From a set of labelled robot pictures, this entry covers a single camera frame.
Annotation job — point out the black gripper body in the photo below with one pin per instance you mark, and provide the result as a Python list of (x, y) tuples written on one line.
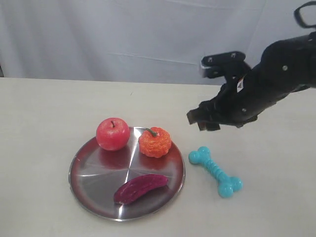
[(286, 66)]

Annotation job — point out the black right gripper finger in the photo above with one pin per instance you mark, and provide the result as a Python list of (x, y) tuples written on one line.
[(208, 126)]

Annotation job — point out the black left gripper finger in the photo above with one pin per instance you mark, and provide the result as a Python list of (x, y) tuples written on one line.
[(195, 115)]

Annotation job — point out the teal toy bone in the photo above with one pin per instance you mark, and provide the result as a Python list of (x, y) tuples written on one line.
[(227, 185)]

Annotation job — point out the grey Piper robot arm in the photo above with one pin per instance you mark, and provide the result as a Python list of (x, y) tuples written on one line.
[(286, 66)]

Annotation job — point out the orange toy pumpkin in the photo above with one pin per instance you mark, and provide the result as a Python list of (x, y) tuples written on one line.
[(154, 142)]

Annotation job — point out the red apple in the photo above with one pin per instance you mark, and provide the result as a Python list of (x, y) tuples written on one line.
[(112, 134)]

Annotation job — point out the purple toy eggplant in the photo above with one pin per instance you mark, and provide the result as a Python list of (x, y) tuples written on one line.
[(130, 191)]

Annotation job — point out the round metal plate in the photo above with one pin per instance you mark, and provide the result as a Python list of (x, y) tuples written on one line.
[(95, 175)]

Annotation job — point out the white backdrop cloth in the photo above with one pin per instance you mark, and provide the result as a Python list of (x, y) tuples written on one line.
[(158, 41)]

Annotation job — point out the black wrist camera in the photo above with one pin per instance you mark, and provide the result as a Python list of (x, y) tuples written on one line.
[(229, 65)]

